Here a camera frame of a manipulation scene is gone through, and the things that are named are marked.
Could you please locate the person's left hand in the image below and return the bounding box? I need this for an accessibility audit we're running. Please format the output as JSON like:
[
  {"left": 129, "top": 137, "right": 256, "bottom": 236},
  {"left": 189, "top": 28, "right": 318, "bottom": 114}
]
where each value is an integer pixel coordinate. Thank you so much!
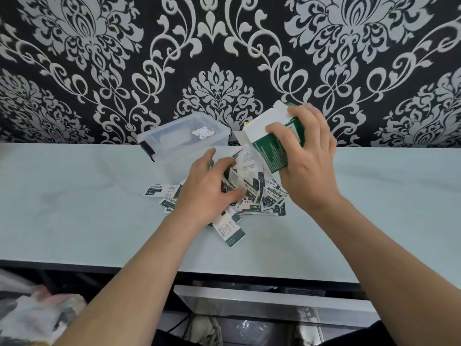
[{"left": 172, "top": 147, "right": 247, "bottom": 227}]

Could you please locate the person's right hand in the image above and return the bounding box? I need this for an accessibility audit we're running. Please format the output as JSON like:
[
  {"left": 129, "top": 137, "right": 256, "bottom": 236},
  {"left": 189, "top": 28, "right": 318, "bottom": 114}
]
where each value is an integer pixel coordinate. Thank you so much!
[{"left": 265, "top": 103, "right": 341, "bottom": 215}]

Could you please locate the green white cardboard carton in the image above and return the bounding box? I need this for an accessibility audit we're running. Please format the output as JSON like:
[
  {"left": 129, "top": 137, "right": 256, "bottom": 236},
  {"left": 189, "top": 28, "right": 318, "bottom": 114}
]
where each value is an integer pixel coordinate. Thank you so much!
[{"left": 234, "top": 100, "right": 306, "bottom": 174}]

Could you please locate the pile of white green packets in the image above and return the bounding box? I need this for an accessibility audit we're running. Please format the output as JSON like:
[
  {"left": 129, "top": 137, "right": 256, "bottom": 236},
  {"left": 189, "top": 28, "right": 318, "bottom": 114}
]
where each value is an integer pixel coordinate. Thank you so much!
[{"left": 143, "top": 147, "right": 289, "bottom": 248}]

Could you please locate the clear plastic storage box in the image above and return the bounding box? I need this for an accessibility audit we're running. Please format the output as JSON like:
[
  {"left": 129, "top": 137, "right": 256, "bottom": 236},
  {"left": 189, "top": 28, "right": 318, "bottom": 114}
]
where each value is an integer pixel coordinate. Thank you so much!
[{"left": 136, "top": 111, "right": 232, "bottom": 173}]

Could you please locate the person's left forearm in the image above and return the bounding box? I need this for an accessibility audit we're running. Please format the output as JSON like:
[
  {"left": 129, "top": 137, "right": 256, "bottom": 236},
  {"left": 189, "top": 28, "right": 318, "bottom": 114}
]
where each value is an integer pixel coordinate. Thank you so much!
[{"left": 54, "top": 209, "right": 213, "bottom": 346}]

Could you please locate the person's right forearm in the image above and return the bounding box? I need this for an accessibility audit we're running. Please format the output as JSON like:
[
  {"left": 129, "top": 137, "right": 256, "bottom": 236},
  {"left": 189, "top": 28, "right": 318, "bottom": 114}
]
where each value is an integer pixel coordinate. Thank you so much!
[{"left": 309, "top": 194, "right": 461, "bottom": 346}]

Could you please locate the crumpled plastic bag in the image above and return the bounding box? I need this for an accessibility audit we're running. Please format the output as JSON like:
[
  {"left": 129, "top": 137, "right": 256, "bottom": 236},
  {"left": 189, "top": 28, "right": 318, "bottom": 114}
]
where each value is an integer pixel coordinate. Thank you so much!
[{"left": 0, "top": 270, "right": 87, "bottom": 346}]

